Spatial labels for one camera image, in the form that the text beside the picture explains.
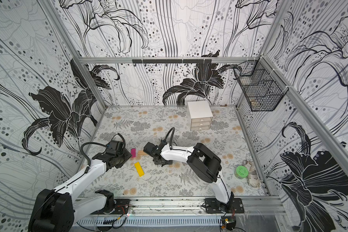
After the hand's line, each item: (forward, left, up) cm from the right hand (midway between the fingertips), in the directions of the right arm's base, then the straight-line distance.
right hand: (164, 159), depth 92 cm
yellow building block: (-7, +14, +2) cm, 16 cm away
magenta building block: (+4, +20, +3) cm, 21 cm away
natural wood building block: (+4, +15, +2) cm, 16 cm away
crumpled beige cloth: (-13, -51, +4) cm, 53 cm away
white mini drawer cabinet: (+25, -24, +15) cm, 38 cm away
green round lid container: (-10, -45, +6) cm, 46 cm away
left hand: (-1, +20, +6) cm, 21 cm away
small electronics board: (-32, -35, 0) cm, 48 cm away
